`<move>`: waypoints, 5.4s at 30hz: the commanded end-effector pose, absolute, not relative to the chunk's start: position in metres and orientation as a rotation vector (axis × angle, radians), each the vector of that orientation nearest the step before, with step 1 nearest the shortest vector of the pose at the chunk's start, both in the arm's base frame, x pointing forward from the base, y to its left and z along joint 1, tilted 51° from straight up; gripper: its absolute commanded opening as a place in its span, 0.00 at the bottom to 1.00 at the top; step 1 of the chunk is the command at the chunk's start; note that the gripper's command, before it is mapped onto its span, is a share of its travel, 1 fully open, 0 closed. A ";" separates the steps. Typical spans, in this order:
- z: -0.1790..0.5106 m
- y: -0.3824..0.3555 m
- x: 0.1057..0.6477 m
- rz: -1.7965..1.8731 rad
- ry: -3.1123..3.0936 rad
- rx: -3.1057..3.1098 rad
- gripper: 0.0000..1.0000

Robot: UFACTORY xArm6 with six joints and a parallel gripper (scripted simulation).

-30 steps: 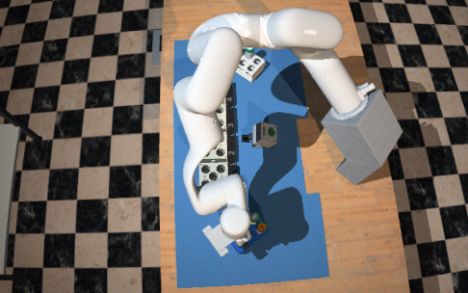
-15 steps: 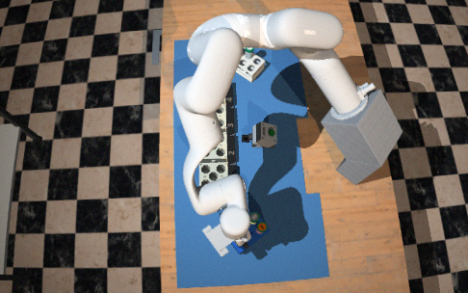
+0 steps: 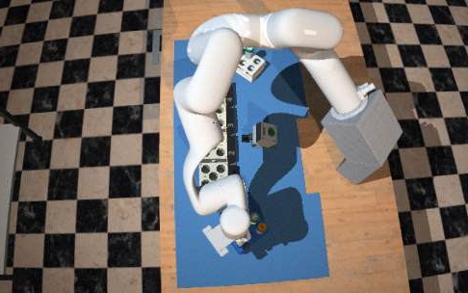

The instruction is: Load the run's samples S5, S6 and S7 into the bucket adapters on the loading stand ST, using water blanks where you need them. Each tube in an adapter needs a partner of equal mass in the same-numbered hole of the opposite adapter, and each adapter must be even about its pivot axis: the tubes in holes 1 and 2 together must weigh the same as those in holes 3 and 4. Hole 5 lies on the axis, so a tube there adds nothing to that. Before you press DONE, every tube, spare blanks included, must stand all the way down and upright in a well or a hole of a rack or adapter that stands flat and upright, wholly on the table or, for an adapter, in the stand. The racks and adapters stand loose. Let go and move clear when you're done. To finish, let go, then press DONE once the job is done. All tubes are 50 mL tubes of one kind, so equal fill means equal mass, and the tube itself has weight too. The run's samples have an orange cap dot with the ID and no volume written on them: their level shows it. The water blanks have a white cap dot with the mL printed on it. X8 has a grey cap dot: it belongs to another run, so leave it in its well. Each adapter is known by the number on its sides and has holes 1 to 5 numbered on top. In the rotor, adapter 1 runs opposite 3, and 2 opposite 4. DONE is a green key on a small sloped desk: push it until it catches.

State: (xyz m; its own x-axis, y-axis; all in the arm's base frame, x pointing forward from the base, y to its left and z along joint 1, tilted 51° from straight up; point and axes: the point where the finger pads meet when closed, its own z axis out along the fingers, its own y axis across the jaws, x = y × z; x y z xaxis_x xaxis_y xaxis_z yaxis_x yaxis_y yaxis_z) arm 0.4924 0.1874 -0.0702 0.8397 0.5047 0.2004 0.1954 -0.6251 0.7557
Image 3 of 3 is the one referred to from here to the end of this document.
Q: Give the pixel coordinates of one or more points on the blue tube rack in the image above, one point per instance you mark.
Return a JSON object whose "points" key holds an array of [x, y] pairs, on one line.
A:
{"points": [[254, 237]]}

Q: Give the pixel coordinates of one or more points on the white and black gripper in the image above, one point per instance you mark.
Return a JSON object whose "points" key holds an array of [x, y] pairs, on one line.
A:
{"points": [[241, 242]]}

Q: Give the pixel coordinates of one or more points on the blue bench mat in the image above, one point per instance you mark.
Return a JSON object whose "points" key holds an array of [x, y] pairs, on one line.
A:
{"points": [[294, 248]]}

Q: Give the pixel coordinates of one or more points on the white tube rack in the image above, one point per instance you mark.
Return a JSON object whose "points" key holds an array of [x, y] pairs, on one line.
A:
{"points": [[249, 69]]}

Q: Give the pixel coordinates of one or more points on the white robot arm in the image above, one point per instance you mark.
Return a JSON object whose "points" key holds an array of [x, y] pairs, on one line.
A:
{"points": [[217, 54]]}

